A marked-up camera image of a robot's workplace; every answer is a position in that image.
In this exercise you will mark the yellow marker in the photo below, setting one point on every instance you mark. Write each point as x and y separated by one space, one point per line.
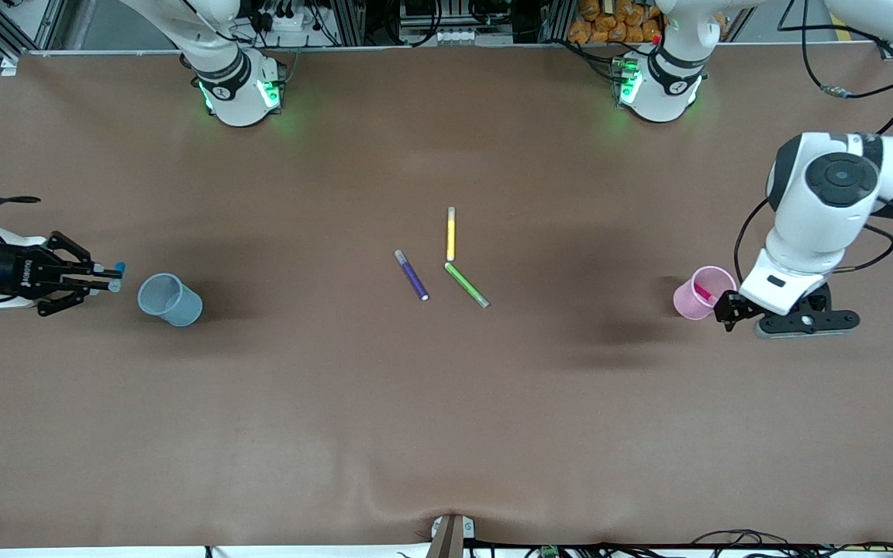
451 236

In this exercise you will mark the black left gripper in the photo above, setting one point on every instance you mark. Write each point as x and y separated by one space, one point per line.
735 308

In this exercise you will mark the brown table cover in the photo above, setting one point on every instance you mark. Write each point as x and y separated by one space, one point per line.
446 426

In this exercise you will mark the pink marker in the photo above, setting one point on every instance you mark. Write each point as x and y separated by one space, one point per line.
705 293

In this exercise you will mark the purple marker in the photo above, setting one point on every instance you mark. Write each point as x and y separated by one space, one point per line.
412 277

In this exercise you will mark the green marker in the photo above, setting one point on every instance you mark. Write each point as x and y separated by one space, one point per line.
464 283

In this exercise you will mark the bag of orange items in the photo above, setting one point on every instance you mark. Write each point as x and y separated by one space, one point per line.
609 27

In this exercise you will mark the pink mesh cup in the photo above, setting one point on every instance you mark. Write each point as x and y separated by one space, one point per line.
687 301

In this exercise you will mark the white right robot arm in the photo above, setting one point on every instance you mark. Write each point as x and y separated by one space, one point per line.
233 93

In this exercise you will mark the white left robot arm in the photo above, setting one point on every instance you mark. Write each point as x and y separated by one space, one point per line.
795 232

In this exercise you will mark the white power strip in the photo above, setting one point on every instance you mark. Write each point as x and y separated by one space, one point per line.
284 22
446 36

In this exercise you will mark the metal table clamp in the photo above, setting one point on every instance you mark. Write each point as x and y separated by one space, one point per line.
446 539

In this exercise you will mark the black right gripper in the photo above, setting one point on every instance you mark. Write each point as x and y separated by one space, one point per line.
18 273

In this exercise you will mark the blue mesh cup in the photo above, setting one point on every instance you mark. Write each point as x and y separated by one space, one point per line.
183 308

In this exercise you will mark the blue marker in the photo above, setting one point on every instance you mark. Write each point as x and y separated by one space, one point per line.
119 268

